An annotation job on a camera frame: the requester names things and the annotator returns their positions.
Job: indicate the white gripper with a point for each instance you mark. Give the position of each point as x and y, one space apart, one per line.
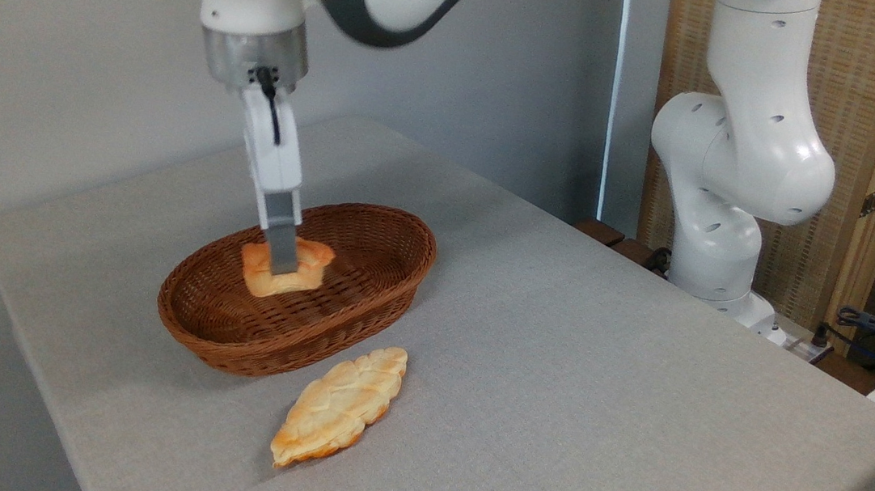
276 159

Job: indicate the round golden bread roll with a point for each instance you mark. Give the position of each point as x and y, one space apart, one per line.
313 265

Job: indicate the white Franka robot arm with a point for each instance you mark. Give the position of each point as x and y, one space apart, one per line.
748 148

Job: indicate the long braided bread loaf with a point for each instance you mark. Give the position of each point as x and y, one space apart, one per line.
339 406

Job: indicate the brown wicker oval basket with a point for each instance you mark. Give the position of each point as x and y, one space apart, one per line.
368 287

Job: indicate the grey tablecloth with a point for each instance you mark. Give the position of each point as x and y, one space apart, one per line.
567 405

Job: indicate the wooden framed rattan screen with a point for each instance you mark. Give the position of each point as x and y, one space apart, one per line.
868 95

